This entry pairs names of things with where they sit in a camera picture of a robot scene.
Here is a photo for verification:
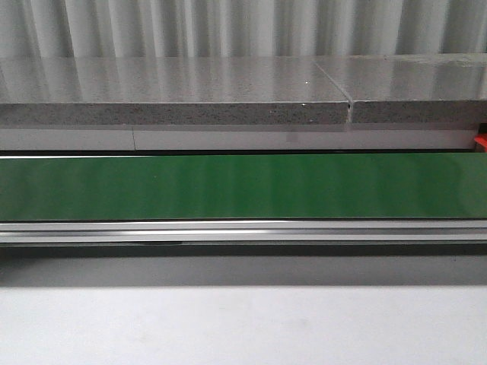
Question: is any red plastic tray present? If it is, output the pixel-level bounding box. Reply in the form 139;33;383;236
474;133;487;153

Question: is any grey stone slab left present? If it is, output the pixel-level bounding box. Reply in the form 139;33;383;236
1;57;349;126

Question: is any green conveyor belt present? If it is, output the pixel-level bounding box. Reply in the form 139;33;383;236
1;153;486;221

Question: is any white corrugated curtain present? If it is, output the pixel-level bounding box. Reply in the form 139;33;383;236
1;1;486;58

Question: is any grey stone slab right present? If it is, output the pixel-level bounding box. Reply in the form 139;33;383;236
315;53;486;126

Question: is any grey stone slab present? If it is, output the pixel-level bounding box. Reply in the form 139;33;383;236
1;57;349;126
315;53;486;126

